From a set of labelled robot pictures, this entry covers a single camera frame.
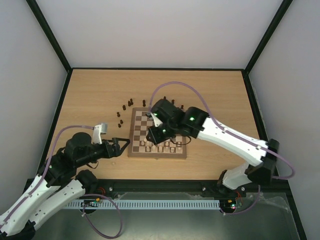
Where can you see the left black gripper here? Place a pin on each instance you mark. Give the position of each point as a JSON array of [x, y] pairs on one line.
[[117, 151]]

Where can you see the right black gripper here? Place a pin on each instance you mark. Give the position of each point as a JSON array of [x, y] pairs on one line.
[[152, 136]]

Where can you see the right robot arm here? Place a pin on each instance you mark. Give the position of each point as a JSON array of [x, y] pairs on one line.
[[260, 161]]

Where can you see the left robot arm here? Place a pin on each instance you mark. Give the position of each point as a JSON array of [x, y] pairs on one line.
[[56, 185]]

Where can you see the wooden chess board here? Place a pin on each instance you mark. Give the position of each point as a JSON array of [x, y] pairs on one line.
[[139, 126]]

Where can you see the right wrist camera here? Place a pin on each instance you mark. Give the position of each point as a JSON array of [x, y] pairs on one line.
[[156, 121]]

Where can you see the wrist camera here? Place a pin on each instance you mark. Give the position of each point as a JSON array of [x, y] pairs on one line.
[[156, 121], [98, 130]]

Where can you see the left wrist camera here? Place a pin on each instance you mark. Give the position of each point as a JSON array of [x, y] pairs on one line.
[[98, 130]]

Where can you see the black aluminium frame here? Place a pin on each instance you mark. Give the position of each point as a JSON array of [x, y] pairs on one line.
[[184, 185]]

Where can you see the light blue cable duct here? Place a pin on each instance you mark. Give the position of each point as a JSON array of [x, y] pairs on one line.
[[123, 204]]

